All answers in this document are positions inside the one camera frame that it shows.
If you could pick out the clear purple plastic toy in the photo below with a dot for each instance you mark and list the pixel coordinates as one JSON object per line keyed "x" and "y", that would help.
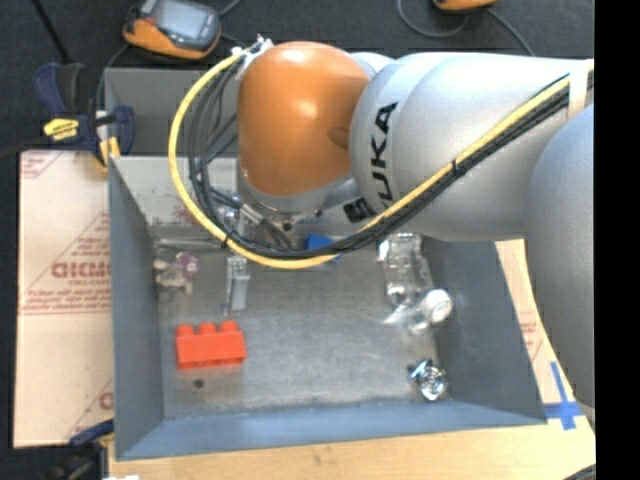
{"x": 176, "y": 270}

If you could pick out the grey metal bin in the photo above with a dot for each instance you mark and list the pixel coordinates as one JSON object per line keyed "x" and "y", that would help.
{"x": 320, "y": 348}

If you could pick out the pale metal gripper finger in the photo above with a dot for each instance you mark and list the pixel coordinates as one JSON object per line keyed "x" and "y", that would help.
{"x": 242, "y": 290}
{"x": 229, "y": 295}

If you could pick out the brown cardboard board red print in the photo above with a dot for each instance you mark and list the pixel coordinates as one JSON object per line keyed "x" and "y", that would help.
{"x": 60, "y": 268}

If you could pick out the orange toy brick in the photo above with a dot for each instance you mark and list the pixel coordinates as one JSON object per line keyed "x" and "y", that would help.
{"x": 210, "y": 348}

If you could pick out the blue block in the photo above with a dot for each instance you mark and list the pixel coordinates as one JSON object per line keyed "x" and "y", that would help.
{"x": 317, "y": 243}

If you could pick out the clear glass thing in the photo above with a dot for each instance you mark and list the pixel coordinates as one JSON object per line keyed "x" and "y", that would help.
{"x": 429, "y": 380}

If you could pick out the clear plastic bottle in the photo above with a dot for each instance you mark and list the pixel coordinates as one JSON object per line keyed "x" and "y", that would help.
{"x": 407, "y": 275}

